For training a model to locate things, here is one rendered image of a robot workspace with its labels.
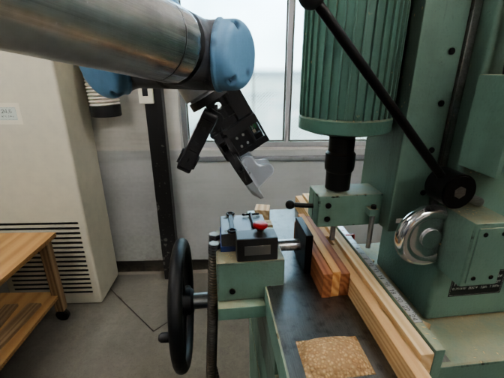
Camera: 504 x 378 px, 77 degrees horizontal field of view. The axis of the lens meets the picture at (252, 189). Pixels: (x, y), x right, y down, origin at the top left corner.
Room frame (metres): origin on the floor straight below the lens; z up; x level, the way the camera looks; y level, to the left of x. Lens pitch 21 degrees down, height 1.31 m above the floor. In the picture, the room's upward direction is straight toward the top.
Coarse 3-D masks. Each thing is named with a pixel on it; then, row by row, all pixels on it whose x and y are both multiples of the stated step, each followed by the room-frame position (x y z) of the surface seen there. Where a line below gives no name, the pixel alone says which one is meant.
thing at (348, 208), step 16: (320, 192) 0.61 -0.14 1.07; (336, 192) 0.61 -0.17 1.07; (352, 192) 0.61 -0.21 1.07; (368, 192) 0.61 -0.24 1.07; (320, 208) 0.59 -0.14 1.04; (336, 208) 0.59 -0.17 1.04; (352, 208) 0.59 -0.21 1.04; (320, 224) 0.59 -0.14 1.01; (336, 224) 0.59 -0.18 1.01; (352, 224) 0.59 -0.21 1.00
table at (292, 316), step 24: (288, 216) 0.85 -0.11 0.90; (288, 264) 0.60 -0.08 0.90; (288, 288) 0.52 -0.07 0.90; (312, 288) 0.52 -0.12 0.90; (240, 312) 0.50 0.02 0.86; (264, 312) 0.50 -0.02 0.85; (288, 312) 0.45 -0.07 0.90; (312, 312) 0.45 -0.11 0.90; (336, 312) 0.45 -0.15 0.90; (288, 336) 0.40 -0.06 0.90; (312, 336) 0.40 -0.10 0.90; (360, 336) 0.40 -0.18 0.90; (288, 360) 0.35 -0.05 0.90; (384, 360) 0.35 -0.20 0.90
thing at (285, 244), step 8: (296, 224) 0.64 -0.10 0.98; (304, 224) 0.61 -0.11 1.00; (296, 232) 0.63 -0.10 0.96; (304, 232) 0.57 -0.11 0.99; (280, 240) 0.60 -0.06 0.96; (288, 240) 0.60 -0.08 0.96; (296, 240) 0.60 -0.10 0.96; (304, 240) 0.57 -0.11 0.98; (312, 240) 0.56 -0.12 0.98; (280, 248) 0.59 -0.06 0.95; (288, 248) 0.59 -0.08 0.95; (296, 248) 0.59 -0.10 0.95; (304, 248) 0.56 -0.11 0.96; (296, 256) 0.62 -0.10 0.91; (304, 256) 0.56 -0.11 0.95; (304, 264) 0.56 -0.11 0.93; (304, 272) 0.56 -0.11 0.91
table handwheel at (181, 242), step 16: (176, 240) 0.63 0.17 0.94; (176, 256) 0.55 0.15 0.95; (176, 272) 0.52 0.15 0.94; (192, 272) 0.71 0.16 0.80; (176, 288) 0.49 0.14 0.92; (192, 288) 0.70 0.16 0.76; (176, 304) 0.47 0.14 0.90; (192, 304) 0.56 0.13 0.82; (176, 320) 0.46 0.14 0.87; (192, 320) 0.64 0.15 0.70; (176, 336) 0.45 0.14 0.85; (192, 336) 0.61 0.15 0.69; (176, 352) 0.44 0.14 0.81; (176, 368) 0.45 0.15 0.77
